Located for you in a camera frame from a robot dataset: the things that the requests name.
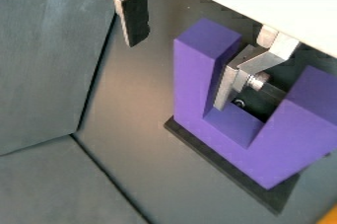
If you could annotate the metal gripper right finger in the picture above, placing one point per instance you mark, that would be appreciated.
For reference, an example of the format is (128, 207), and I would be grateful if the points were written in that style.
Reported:
(245, 69)

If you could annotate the yellow long bar block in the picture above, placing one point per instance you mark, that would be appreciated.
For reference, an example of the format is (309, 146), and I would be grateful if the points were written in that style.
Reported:
(329, 218)

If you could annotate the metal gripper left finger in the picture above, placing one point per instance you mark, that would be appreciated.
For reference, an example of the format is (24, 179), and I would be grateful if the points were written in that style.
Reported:
(133, 14)

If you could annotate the purple U-shaped block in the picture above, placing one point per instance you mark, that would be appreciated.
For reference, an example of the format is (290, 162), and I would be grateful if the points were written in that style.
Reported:
(201, 49)

